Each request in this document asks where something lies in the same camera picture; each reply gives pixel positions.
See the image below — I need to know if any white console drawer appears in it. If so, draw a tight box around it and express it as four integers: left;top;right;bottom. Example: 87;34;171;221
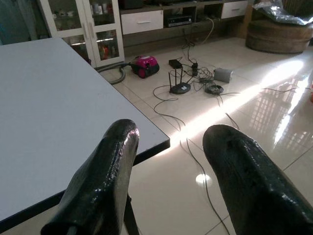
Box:
221;0;249;19
120;9;164;35

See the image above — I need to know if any white glass display cabinet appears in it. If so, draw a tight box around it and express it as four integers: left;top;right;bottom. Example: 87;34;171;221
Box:
39;0;126;68

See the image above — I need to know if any white cable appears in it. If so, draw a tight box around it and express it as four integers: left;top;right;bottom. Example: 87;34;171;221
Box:
200;16;215;45

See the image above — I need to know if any black floor cable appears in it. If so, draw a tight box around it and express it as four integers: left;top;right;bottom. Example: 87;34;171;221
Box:
153;85;186;132
262;85;301;94
179;137;232;235
180;27;196;64

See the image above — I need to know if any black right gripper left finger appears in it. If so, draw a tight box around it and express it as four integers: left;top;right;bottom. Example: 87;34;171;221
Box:
40;118;141;235

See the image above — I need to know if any grey box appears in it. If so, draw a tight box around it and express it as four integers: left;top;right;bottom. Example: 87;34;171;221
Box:
213;67;234;83

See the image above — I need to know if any black AV receiver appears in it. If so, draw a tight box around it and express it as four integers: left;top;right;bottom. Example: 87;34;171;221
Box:
166;14;193;28

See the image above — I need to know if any black cable coil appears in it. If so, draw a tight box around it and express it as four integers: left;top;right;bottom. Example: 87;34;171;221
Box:
204;83;225;95

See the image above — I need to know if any brown wicker pouf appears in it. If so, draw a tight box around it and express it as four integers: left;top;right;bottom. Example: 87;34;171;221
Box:
245;19;313;55

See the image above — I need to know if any grey plastic sheet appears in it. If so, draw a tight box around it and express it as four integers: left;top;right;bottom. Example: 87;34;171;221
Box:
252;0;313;26

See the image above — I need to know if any pink vacuum cleaner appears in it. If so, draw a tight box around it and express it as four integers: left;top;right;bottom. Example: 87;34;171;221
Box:
132;55;160;79

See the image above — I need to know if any black router with antennas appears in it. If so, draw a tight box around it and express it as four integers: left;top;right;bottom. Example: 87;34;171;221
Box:
168;69;192;95

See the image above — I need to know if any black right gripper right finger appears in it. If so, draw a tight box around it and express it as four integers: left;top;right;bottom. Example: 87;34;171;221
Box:
202;124;313;235

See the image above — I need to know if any grey vacuum hose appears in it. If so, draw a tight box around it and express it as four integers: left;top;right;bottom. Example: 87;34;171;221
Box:
94;62;134;85

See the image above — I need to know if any black flat box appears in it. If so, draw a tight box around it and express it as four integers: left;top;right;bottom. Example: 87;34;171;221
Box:
168;58;183;70

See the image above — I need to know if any brown wooden TV console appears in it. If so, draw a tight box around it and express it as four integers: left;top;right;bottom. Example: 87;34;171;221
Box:
118;0;252;49

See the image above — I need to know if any black table leg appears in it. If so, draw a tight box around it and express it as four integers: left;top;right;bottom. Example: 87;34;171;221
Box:
123;193;140;235

